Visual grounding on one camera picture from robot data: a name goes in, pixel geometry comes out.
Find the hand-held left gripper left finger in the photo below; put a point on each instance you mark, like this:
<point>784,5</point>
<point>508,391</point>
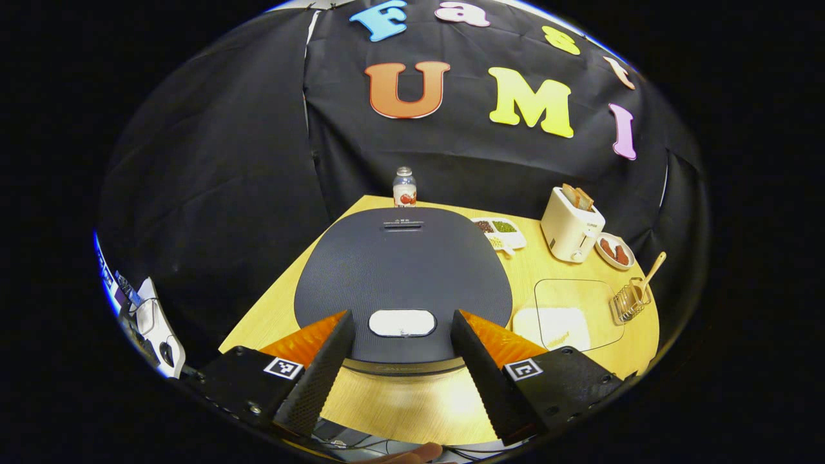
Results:
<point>319,380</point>

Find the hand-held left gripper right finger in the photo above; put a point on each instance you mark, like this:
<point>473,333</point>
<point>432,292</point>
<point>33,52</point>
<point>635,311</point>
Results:
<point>486,380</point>

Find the clear rice container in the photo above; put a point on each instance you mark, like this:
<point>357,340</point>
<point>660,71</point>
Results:
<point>580,293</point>

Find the dark grey rice cooker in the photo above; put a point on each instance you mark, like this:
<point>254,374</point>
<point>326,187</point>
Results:
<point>399,270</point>

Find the wooden spoon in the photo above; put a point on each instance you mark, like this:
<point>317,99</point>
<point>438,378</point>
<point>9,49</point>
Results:
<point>654,267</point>

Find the white divided bean dish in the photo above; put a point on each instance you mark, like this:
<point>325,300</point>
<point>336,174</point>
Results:
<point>499,232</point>

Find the dark computer mouse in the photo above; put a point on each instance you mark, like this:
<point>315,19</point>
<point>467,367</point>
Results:
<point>166,354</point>

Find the white toaster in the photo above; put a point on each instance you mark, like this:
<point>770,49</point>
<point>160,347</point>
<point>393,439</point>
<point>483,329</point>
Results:
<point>570,232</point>

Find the small white plate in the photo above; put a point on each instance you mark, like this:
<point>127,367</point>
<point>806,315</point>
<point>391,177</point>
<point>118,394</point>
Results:
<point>609,261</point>

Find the red meat piece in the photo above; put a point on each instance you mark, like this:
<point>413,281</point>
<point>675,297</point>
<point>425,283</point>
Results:
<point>622,256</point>
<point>607,248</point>

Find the white side desk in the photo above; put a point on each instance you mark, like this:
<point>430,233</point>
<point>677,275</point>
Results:
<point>151,316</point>

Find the toast slice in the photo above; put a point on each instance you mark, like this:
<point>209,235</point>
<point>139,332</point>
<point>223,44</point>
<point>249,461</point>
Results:
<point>570,195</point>
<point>585,201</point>

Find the small clear bottle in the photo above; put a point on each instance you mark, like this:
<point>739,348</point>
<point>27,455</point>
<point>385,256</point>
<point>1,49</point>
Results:
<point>405,190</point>

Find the black backdrop cloth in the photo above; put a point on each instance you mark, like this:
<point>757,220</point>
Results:
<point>213,193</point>

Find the computer monitor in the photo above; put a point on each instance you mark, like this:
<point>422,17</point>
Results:
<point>111,277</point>

